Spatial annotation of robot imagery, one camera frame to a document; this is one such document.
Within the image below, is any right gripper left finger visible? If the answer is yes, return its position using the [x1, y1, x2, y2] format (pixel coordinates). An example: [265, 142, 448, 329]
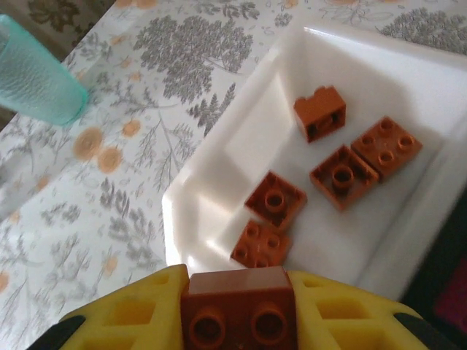
[43, 263, 191, 350]

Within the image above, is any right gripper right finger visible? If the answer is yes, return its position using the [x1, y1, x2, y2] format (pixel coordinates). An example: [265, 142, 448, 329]
[287, 271, 463, 350]

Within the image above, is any orange lego brick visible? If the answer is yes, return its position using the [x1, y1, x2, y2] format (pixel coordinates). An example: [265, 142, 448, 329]
[180, 265, 298, 350]
[350, 115, 424, 183]
[293, 85, 347, 144]
[309, 144, 380, 212]
[244, 169, 308, 233]
[229, 219, 293, 269]

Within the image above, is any white plastic bin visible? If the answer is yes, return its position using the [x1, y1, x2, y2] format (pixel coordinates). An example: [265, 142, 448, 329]
[160, 25, 467, 304]

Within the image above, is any teal plastic cup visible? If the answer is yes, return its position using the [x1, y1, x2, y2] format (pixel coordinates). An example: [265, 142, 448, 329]
[0, 14, 90, 128]

